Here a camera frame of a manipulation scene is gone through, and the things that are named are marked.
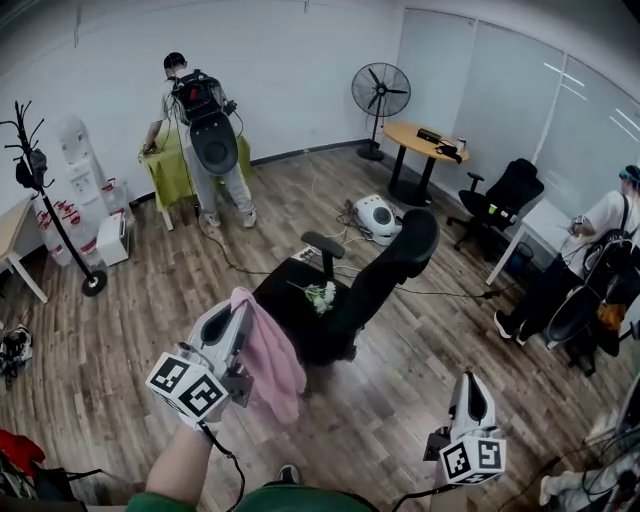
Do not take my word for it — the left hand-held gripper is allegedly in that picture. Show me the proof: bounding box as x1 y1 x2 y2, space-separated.
144 298 255 426

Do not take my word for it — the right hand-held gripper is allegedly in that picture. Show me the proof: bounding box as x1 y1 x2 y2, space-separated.
423 370 507 485

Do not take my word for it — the pink clothing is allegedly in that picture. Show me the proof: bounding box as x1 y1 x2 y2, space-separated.
229 286 308 426

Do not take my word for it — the person's left forearm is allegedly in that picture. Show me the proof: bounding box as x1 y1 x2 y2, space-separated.
143 422 227 512

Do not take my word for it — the person's right forearm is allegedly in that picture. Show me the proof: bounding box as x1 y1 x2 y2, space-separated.
430 469 469 504

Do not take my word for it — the black mesh office chair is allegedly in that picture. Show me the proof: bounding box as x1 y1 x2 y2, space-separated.
445 157 546 252

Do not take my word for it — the white flower bunch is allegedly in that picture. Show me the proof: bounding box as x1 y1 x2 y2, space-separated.
286 280 338 318

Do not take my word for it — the white box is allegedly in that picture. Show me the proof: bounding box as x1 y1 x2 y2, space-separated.
95 213 131 268

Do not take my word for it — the black oval seat shell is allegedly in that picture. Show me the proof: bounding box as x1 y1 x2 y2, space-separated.
189 111 239 177
544 284 602 347

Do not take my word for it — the green cloth covered table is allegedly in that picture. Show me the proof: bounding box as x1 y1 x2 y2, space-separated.
138 129 253 232

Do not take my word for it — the white round floor appliance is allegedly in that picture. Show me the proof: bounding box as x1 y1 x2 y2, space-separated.
352 195 404 247

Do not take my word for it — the person's green shirt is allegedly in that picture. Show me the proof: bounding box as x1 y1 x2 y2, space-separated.
124 482 382 512

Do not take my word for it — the group of clear water bottles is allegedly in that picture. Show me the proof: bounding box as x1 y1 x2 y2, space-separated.
33 174 136 267

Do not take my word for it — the black waste bin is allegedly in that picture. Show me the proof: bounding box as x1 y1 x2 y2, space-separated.
511 241 536 272

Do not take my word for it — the black coat rack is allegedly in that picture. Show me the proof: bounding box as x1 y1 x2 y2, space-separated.
0 99 109 298

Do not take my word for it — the white water dispenser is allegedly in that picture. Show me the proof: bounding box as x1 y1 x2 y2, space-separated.
54 114 110 226

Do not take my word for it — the pile of shoes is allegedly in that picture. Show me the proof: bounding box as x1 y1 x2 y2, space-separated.
0 323 35 390

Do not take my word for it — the white desk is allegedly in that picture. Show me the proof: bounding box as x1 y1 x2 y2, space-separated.
485 196 592 287

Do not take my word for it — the round wooden table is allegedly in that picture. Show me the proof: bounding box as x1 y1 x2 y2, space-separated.
381 121 471 208

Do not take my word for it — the black bag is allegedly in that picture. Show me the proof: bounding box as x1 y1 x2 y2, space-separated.
0 464 103 502

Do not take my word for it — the light wooden desk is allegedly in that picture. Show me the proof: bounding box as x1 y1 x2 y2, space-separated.
0 193 50 305

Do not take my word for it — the red garment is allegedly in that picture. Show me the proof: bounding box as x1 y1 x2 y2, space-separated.
0 428 47 477

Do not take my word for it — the dark bag on rack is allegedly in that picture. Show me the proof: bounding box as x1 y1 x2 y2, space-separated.
14 147 49 191

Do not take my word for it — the black standing fan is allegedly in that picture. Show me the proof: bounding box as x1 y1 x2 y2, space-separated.
350 61 413 162

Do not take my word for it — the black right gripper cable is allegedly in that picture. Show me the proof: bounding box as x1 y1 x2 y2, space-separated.
392 480 451 507

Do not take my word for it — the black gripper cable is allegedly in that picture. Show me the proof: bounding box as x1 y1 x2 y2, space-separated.
392 480 451 507
198 421 247 512

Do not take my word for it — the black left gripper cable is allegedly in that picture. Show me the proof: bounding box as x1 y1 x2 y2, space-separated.
198 421 247 512

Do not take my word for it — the black gadget with cable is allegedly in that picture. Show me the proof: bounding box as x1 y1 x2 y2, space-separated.
434 141 464 165

